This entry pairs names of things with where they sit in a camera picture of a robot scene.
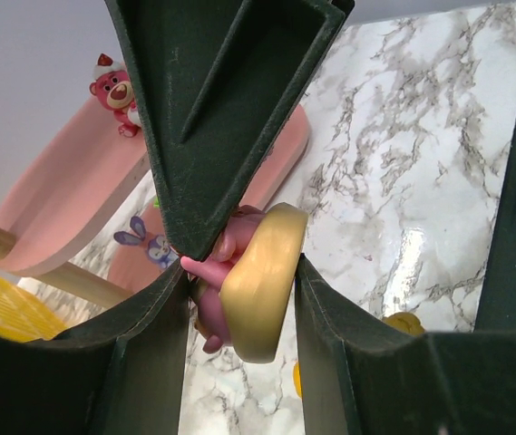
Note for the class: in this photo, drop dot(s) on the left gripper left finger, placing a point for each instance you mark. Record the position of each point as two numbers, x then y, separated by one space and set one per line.
118 373

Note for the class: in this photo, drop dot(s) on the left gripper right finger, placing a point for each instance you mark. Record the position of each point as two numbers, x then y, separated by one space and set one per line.
362 376

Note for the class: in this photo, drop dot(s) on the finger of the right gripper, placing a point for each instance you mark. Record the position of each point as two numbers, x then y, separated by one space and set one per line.
215 81

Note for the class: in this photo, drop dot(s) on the pink bear toy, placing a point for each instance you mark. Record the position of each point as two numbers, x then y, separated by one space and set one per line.
112 87

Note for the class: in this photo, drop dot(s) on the purple bunny donut toy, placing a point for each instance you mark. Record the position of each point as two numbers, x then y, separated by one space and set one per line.
156 246

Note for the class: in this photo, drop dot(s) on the strawberry tart toy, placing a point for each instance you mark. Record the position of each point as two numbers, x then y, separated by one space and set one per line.
243 287

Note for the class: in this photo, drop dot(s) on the pink three-tier shelf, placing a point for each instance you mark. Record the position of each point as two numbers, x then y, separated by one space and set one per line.
65 198

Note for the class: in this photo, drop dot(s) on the red yellow mushroom toy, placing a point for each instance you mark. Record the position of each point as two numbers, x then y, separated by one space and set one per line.
297 379

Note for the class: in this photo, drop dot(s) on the yellow duck toy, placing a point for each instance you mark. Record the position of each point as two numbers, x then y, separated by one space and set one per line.
405 322

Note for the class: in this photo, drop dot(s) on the yellow plastic shopping basket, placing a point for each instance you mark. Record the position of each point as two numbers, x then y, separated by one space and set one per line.
23 318

